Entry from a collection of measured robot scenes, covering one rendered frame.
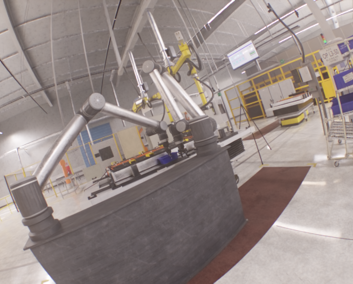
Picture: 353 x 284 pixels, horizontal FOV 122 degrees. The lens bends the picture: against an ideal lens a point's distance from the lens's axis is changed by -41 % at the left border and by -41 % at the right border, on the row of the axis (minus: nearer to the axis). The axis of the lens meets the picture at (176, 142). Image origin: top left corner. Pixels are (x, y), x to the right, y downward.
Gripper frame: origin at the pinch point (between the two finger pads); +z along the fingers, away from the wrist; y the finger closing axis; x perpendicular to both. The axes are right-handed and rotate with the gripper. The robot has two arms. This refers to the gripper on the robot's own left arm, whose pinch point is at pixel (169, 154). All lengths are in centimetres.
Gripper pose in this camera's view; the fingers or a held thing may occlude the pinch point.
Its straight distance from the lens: 198.1
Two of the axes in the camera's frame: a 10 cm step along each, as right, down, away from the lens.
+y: -4.6, 0.9, 8.8
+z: 3.3, 9.4, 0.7
